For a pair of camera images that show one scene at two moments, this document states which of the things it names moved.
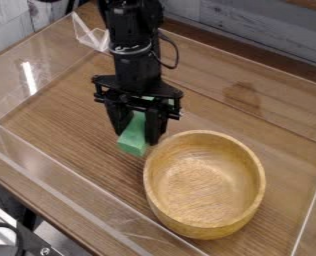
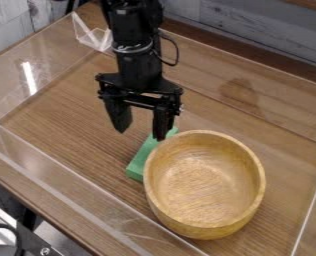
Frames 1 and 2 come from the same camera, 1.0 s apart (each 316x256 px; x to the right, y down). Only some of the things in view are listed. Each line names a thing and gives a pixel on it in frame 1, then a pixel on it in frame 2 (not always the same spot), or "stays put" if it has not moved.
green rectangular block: x=133 y=140 → x=135 y=167
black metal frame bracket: x=34 y=245 stays put
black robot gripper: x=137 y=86 stays put
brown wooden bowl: x=203 y=179 stays put
